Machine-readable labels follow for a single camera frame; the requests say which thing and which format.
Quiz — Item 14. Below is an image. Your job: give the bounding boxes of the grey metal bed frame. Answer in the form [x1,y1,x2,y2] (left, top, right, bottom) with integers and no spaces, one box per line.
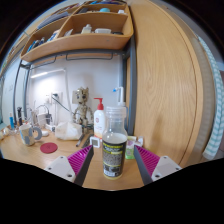
[12,33,138,136]

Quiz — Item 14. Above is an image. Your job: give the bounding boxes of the small green packet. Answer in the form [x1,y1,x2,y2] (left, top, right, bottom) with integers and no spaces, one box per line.
[125,139,137,160]

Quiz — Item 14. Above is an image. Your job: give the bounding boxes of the white charger block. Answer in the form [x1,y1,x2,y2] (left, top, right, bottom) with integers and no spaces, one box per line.
[36,113,48,127]

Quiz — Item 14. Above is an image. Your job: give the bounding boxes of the clear blue spray bottle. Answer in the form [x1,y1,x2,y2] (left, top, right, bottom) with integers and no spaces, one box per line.
[112,86,128,110]

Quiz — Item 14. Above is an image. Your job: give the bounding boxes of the wooden shelf unit with items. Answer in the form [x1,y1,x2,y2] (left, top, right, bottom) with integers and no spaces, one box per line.
[19,0,135,64]

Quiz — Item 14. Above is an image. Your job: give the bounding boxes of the clear bottle with dark label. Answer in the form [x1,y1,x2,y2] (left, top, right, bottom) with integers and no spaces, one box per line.
[101,106,129,181]

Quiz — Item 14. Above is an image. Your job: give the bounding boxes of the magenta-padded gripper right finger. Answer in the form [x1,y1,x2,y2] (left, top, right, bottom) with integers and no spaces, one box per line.
[133,144,183,186]

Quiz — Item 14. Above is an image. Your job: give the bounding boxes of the white wall socket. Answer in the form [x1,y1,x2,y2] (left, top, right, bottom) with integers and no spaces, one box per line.
[50,92,63,104]

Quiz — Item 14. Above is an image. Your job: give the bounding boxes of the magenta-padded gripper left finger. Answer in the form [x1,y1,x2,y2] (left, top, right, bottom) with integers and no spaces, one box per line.
[43,144,94,187]

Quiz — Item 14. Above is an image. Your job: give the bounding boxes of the blue tube with white cap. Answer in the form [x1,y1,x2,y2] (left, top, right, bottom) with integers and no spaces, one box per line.
[8,113,16,130]

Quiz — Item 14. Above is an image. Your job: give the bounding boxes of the small white desk thermometer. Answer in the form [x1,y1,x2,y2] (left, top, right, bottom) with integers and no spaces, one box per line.
[89,135,102,149]

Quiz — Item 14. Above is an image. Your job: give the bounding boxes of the white wall box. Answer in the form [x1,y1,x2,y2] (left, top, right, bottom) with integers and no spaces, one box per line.
[72,90,81,104]

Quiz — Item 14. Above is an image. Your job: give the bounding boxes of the wooden wardrobe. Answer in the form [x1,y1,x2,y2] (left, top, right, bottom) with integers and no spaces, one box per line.
[128,0,214,168]

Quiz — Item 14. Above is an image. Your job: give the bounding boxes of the striped hanging towel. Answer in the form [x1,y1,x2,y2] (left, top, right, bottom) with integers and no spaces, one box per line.
[198,35,224,161]

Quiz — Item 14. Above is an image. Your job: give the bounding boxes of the white pump bottle red top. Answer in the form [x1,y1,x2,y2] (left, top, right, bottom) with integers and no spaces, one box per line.
[93,97,107,139]

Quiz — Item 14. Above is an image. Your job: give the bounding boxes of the white mug with blue pattern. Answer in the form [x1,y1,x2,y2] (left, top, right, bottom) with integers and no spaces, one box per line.
[18,123,43,147]

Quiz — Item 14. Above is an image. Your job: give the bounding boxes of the crumpled white bag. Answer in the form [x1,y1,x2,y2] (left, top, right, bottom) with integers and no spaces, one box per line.
[54,121,83,141]

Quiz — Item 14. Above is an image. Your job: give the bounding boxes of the flat round red coaster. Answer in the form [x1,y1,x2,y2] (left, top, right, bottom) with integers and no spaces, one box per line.
[39,142,59,155]

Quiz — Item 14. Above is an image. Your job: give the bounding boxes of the white desk lamp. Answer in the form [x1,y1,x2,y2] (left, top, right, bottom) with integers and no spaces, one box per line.
[29,68,73,124]

